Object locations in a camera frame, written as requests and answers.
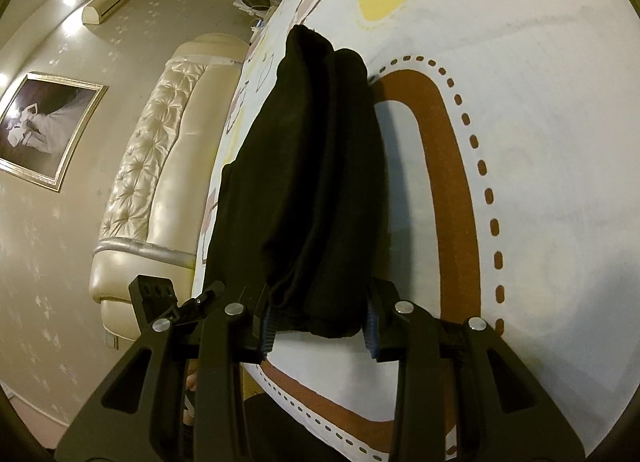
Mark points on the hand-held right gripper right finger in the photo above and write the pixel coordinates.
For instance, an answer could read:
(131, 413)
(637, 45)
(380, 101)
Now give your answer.
(371, 328)

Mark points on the black pants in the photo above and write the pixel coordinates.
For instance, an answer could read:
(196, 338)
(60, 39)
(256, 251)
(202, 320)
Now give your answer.
(300, 166)

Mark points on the silver framed wall picture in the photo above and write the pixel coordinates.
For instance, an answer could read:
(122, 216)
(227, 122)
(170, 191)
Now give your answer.
(45, 126)

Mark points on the white patterned bed sheet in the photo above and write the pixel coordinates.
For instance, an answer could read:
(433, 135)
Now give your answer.
(550, 141)

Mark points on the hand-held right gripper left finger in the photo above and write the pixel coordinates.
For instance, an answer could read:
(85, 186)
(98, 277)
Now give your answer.
(267, 328)

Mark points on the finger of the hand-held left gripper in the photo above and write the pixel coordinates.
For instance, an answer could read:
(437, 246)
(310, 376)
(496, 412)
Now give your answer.
(202, 299)
(150, 294)

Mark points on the cream tufted headboard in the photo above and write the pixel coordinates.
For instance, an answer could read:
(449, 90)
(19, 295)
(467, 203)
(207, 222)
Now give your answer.
(150, 166)

